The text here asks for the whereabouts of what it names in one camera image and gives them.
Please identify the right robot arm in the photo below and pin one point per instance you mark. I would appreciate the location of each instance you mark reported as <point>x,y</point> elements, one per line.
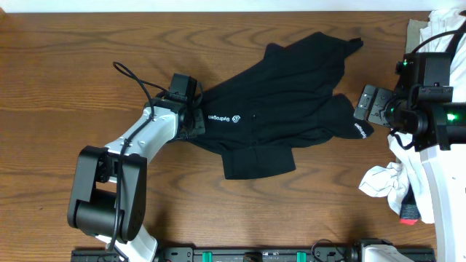
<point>428,137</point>

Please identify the black polo shirt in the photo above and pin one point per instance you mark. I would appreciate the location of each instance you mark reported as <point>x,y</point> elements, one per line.
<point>255,119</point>

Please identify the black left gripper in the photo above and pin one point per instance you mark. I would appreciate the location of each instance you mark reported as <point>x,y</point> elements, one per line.
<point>196,121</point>

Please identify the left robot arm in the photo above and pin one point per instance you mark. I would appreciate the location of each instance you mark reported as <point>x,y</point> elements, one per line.
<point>108,197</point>

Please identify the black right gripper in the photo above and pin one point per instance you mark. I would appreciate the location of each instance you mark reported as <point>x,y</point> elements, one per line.
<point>376,113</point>

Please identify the beige cloth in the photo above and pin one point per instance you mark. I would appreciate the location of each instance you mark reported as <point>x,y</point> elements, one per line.
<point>413,34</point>

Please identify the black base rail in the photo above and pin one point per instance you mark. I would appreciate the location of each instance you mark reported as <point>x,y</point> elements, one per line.
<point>187,254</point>

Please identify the white crumpled garment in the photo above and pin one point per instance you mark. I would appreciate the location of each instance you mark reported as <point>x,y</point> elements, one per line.
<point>392,181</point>

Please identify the black red sock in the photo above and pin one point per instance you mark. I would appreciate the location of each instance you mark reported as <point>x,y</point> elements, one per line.
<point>409,213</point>

